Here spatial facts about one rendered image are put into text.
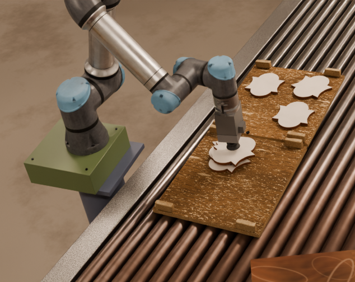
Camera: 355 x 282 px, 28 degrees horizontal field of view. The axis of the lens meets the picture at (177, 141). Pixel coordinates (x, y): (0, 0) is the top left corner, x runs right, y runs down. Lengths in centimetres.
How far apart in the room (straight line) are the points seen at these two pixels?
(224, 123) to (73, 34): 327
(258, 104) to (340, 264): 88
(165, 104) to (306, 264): 60
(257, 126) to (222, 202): 38
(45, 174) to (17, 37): 313
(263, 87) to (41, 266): 149
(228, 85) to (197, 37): 284
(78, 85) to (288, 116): 71
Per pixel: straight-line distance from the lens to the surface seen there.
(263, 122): 241
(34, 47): 526
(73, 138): 238
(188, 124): 249
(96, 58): 231
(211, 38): 484
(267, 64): 267
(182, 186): 220
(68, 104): 229
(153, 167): 233
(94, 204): 253
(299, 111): 242
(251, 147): 223
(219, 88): 205
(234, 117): 210
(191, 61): 210
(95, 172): 234
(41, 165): 241
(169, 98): 199
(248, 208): 209
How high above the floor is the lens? 237
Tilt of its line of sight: 37 degrees down
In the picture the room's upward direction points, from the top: 12 degrees counter-clockwise
